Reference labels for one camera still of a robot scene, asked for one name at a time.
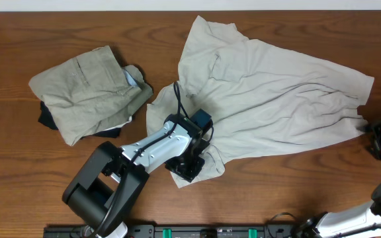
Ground light grey t-shirt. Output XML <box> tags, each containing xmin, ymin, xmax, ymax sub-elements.
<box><xmin>146</xmin><ymin>17</ymin><xmax>374</xmax><ymax>181</ymax></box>

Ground black garment under shorts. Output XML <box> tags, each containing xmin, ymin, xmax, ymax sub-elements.
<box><xmin>38</xmin><ymin>101</ymin><xmax>58</xmax><ymax>130</ymax></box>

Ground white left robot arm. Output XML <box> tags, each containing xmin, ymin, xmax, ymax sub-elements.
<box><xmin>62</xmin><ymin>110</ymin><xmax>213</xmax><ymax>237</ymax></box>

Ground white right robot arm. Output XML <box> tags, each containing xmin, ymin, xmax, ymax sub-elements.
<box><xmin>292</xmin><ymin>121</ymin><xmax>381</xmax><ymax>237</ymax></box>

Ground folded khaki shorts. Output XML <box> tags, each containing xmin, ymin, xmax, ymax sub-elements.
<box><xmin>29</xmin><ymin>46</ymin><xmax>153</xmax><ymax>146</ymax></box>

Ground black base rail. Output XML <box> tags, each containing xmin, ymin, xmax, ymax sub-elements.
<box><xmin>42</xmin><ymin>220</ymin><xmax>298</xmax><ymax>238</ymax></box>

